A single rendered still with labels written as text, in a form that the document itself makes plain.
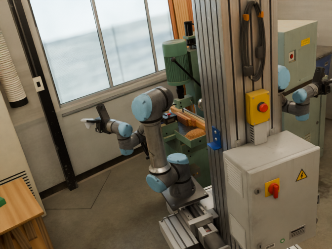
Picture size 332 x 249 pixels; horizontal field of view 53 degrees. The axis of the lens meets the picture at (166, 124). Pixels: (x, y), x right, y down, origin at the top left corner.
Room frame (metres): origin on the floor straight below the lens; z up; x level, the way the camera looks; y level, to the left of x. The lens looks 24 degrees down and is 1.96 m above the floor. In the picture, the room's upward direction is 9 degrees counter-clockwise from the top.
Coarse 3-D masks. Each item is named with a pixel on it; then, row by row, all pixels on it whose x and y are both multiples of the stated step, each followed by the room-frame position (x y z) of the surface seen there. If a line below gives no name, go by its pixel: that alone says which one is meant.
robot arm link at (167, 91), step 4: (160, 88) 1.60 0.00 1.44; (164, 88) 1.53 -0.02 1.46; (168, 92) 1.52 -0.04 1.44; (168, 96) 1.50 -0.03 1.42; (172, 96) 1.53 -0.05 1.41; (168, 100) 1.50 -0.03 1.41; (172, 100) 1.53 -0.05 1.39; (168, 104) 1.50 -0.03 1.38; (168, 108) 1.57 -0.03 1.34; (164, 112) 1.61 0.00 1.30; (140, 128) 1.71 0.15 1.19; (136, 132) 1.74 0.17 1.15; (140, 132) 1.71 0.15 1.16; (144, 132) 1.70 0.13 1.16; (140, 136) 1.72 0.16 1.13; (144, 136) 1.71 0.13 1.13; (140, 140) 1.71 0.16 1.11; (144, 140) 1.74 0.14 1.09
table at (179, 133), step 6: (180, 126) 2.26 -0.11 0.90; (186, 126) 2.24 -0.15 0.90; (192, 126) 2.23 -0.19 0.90; (174, 132) 2.22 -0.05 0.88; (180, 132) 2.16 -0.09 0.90; (186, 132) 2.15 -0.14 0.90; (168, 138) 2.18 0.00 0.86; (174, 138) 2.20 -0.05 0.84; (180, 138) 2.14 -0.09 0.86; (186, 138) 2.06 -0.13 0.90; (198, 138) 2.04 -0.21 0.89; (204, 138) 2.06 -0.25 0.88; (186, 144) 2.07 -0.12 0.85; (192, 144) 2.02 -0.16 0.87; (198, 144) 2.04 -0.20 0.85
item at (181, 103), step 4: (184, 96) 2.43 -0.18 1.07; (188, 96) 2.42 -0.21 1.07; (192, 96) 2.41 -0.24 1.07; (176, 100) 2.38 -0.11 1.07; (180, 100) 2.37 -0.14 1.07; (184, 100) 2.38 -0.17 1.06; (188, 100) 2.39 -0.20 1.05; (180, 104) 2.36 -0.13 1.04; (184, 104) 2.38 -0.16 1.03; (188, 104) 2.39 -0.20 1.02; (180, 108) 2.36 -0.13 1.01
